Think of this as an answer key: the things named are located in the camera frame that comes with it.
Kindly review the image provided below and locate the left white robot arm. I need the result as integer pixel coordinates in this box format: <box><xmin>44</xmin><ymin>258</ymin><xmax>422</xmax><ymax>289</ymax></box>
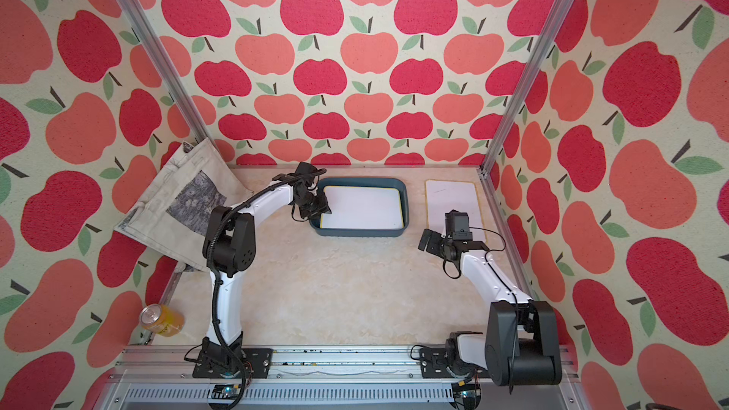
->
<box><xmin>193</xmin><ymin>170</ymin><xmax>330</xmax><ymax>381</ymax></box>

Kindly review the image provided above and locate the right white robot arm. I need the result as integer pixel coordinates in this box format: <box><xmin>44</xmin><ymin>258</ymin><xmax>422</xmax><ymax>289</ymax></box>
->
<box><xmin>418</xmin><ymin>229</ymin><xmax>563</xmax><ymax>388</ymax></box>

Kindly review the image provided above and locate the beige printed tote bag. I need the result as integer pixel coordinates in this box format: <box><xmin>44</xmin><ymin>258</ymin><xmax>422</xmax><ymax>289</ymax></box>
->
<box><xmin>115</xmin><ymin>140</ymin><xmax>252</xmax><ymax>271</ymax></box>

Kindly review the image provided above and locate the orange drink can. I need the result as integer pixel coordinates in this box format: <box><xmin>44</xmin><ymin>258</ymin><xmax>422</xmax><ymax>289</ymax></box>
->
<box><xmin>140</xmin><ymin>304</ymin><xmax>185</xmax><ymax>337</ymax></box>

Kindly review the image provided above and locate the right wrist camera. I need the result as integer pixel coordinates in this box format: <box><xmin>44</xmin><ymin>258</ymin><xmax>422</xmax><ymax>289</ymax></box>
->
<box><xmin>445</xmin><ymin>210</ymin><xmax>473</xmax><ymax>241</ymax></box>

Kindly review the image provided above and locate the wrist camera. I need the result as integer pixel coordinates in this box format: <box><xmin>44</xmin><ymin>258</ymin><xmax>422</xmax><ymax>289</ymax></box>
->
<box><xmin>445</xmin><ymin>210</ymin><xmax>473</xmax><ymax>241</ymax></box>
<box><xmin>273</xmin><ymin>161</ymin><xmax>327</xmax><ymax>190</ymax></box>

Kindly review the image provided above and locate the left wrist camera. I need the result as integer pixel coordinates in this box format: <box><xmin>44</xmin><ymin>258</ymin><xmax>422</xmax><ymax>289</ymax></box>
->
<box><xmin>273</xmin><ymin>161</ymin><xmax>327</xmax><ymax>190</ymax></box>

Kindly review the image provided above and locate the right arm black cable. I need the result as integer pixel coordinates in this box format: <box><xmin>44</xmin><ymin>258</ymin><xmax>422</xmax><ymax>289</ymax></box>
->
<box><xmin>441</xmin><ymin>226</ymin><xmax>536</xmax><ymax>394</ymax></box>

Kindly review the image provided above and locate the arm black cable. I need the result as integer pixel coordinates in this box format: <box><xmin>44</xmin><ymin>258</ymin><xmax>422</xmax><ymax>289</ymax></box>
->
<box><xmin>206</xmin><ymin>168</ymin><xmax>328</xmax><ymax>410</ymax></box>
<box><xmin>441</xmin><ymin>226</ymin><xmax>536</xmax><ymax>394</ymax></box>

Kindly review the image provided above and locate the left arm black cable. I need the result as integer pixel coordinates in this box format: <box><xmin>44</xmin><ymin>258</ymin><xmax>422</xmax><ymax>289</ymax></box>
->
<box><xmin>206</xmin><ymin>168</ymin><xmax>328</xmax><ymax>410</ymax></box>

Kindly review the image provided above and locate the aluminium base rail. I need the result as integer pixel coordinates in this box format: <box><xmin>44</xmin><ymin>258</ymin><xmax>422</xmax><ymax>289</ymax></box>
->
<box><xmin>90</xmin><ymin>345</ymin><xmax>589</xmax><ymax>409</ymax></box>

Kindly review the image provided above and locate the right aluminium frame post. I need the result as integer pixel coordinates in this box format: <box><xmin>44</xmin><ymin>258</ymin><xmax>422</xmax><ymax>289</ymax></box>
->
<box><xmin>480</xmin><ymin>0</ymin><xmax>574</xmax><ymax>180</ymax></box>

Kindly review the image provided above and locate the aluminium frame post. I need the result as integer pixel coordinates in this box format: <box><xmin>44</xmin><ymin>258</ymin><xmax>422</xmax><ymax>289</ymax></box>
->
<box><xmin>116</xmin><ymin>0</ymin><xmax>212</xmax><ymax>142</ymax></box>
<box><xmin>480</xmin><ymin>0</ymin><xmax>574</xmax><ymax>180</ymax></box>

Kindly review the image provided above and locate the left aluminium frame post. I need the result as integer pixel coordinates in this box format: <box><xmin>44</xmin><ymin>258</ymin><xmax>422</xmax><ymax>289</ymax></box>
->
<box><xmin>116</xmin><ymin>0</ymin><xmax>212</xmax><ymax>142</ymax></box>

